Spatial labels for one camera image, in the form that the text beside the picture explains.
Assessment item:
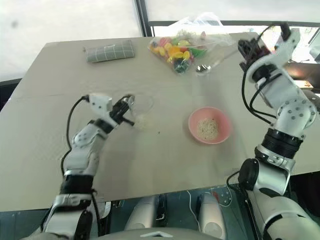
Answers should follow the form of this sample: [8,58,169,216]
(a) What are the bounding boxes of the thin white cable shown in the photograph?
[186,190,202,231]

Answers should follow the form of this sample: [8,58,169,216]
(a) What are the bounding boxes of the grey robot torso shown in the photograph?
[98,226,224,240]

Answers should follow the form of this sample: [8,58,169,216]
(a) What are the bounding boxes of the clear bag of colourful sweets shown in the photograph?
[147,13,237,75]

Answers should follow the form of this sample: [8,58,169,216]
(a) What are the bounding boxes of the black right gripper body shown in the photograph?
[240,37,272,67]

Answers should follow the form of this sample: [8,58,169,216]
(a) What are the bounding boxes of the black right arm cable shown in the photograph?
[240,21,292,126]

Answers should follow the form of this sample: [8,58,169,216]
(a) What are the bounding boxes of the brown wooden box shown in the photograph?
[284,61,320,91]

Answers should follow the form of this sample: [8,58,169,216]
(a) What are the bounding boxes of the grey checked folded cloth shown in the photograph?
[82,39,136,64]

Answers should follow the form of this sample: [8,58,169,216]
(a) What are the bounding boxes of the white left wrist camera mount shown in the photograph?
[87,93,114,121]

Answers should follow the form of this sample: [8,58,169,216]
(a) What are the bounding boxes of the pink bowl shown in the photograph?
[188,106,231,145]

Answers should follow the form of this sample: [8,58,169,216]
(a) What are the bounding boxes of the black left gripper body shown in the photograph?
[110,98,133,126]

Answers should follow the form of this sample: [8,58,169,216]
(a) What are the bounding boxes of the black right elbow cable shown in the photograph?
[226,170,249,193]

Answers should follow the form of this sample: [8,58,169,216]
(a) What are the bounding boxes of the clear glass mug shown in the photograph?
[126,92,155,132]

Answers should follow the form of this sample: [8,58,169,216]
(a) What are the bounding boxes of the dark low furniture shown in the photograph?
[0,78,23,111]

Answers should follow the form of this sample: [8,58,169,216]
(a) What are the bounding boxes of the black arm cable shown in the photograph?
[240,21,292,126]
[60,94,90,176]

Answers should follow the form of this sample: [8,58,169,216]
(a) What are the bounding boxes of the metal spoon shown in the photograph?
[194,49,240,75]

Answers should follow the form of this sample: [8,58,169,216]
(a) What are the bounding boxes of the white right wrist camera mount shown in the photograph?
[246,27,301,81]

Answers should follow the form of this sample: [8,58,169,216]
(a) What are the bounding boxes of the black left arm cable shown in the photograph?
[60,94,90,176]

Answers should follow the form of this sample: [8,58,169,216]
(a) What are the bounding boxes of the silver rounded robot leg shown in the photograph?
[198,193,227,240]
[124,195,158,231]

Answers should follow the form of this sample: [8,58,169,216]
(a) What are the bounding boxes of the oatmeal in pink bowl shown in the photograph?
[196,118,220,141]

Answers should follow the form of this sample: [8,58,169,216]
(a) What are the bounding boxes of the black window rail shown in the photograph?
[149,19,320,28]

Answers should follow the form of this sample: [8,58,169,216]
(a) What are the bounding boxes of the black upright post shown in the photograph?
[134,0,154,38]

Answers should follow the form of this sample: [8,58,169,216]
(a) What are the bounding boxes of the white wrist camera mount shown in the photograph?
[246,27,301,81]
[87,93,114,121]

